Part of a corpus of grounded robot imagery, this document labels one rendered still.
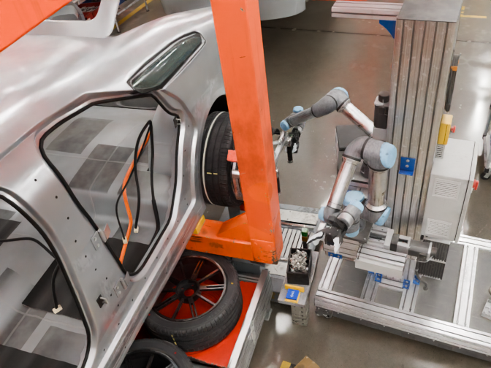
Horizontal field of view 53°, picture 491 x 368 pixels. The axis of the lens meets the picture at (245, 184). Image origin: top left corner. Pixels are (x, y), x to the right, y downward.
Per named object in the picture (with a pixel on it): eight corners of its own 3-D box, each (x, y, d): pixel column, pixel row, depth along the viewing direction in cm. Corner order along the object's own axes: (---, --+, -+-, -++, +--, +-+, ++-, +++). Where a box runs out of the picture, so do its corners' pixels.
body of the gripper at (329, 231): (337, 250, 232) (350, 234, 238) (335, 236, 227) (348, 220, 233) (324, 244, 236) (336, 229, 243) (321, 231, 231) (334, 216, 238)
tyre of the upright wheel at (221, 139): (203, 98, 322) (185, 196, 314) (237, 100, 315) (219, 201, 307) (234, 125, 384) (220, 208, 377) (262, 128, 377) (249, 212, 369)
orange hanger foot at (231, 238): (189, 231, 344) (179, 195, 321) (261, 242, 328) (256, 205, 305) (180, 248, 332) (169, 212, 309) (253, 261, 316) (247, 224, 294)
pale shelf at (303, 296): (294, 250, 332) (294, 247, 330) (318, 254, 327) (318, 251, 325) (278, 302, 303) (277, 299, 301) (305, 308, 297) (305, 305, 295)
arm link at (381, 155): (367, 209, 284) (372, 132, 248) (391, 218, 276) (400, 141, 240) (356, 222, 277) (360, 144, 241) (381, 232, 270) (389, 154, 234)
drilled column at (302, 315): (295, 311, 345) (292, 274, 318) (310, 314, 342) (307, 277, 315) (292, 323, 338) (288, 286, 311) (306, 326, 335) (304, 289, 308)
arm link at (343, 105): (380, 158, 319) (318, 103, 328) (391, 146, 327) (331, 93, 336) (389, 148, 309) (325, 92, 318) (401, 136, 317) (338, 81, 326)
